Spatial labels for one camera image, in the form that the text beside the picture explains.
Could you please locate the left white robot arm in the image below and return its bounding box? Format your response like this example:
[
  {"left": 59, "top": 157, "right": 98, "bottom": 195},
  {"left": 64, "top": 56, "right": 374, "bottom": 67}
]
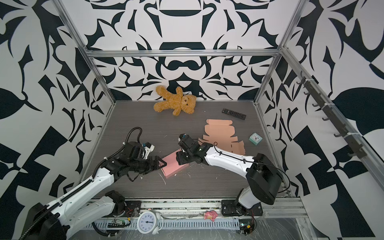
[{"left": 20, "top": 138, "right": 167, "bottom": 240}]

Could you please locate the small pink toy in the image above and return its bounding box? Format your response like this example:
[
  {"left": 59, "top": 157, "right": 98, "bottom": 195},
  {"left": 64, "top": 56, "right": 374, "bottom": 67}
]
[{"left": 204, "top": 211, "right": 218, "bottom": 222}]

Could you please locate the grey wall hook rail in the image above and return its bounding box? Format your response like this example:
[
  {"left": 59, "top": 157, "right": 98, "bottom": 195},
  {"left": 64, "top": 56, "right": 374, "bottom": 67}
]
[{"left": 298, "top": 77, "right": 368, "bottom": 159}]

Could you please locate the peach cardboard box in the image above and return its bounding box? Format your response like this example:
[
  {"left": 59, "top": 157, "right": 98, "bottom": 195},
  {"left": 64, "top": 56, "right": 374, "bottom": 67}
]
[{"left": 199, "top": 119, "right": 246, "bottom": 155}]

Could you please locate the black remote control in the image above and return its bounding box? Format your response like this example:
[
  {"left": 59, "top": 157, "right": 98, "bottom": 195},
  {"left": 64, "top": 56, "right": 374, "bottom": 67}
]
[{"left": 222, "top": 108, "right": 246, "bottom": 120}]

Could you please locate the small teal alarm clock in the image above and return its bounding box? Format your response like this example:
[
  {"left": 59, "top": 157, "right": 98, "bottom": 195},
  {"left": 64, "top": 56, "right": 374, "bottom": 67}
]
[{"left": 249, "top": 133, "right": 263, "bottom": 146}]

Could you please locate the white slotted cable duct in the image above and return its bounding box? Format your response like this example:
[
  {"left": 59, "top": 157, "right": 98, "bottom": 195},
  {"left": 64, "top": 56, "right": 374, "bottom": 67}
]
[{"left": 95, "top": 219, "right": 240, "bottom": 231}]

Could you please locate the white round alarm clock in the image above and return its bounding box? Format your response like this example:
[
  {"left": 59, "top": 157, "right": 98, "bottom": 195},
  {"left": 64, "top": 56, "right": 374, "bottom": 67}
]
[{"left": 137, "top": 211, "right": 165, "bottom": 235}]

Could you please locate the brown teddy bear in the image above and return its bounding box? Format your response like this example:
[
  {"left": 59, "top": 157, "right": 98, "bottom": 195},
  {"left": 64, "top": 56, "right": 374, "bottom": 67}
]
[{"left": 154, "top": 86, "right": 197, "bottom": 116}]

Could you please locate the green circuit board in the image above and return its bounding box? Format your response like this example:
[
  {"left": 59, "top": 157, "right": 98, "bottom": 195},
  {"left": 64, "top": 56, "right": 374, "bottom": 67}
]
[{"left": 240, "top": 221, "right": 257, "bottom": 236}]

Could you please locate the pink cardboard box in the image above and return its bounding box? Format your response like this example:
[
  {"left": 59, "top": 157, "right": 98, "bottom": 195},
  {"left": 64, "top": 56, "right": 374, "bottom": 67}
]
[{"left": 162, "top": 149, "right": 189, "bottom": 179}]

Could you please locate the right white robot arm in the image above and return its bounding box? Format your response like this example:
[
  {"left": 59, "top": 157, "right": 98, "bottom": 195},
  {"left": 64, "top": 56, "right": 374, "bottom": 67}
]
[{"left": 177, "top": 134, "right": 284, "bottom": 209}]

